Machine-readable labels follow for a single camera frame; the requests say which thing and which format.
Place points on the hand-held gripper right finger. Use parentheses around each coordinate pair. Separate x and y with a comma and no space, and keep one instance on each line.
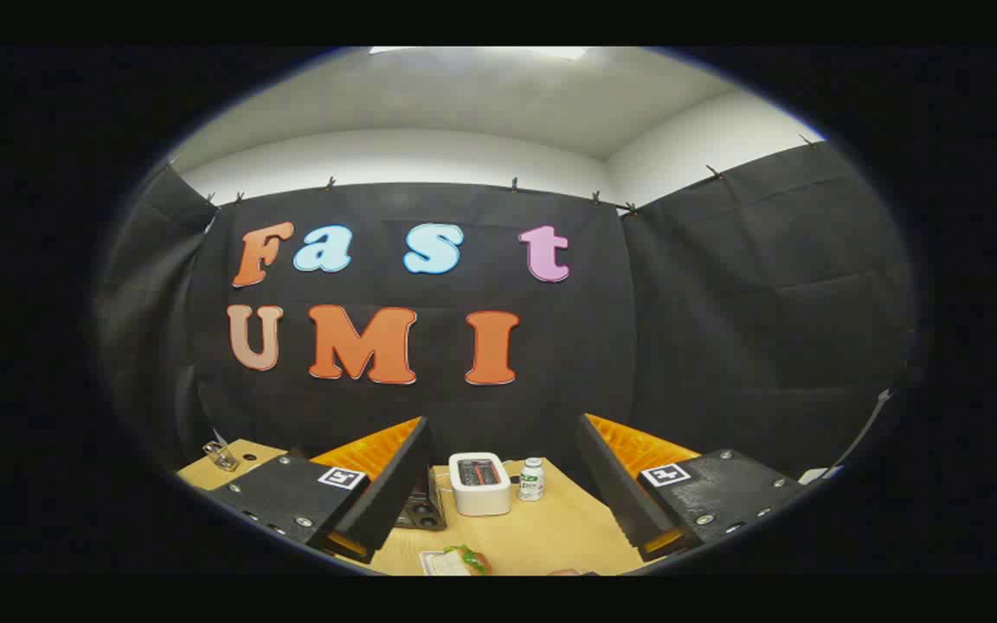
(615,484)

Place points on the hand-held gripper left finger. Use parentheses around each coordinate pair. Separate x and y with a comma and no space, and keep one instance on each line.
(395,484)

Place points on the white toaster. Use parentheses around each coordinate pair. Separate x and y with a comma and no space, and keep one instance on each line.
(479,495)

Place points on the ceiling light panel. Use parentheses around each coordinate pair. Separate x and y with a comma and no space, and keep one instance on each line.
(550,52)

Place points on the white flat panel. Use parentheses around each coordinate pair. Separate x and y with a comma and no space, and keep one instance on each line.
(817,475)

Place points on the lettuce sandwich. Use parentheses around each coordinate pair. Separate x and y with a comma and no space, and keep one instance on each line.
(470,560)

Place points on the white ribbed tray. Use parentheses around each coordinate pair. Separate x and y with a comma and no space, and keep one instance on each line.
(434,564)

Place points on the black toaster oven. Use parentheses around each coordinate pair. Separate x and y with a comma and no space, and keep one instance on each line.
(425,515)

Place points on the white bottle green label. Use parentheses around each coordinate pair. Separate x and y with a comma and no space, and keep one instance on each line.
(531,484)

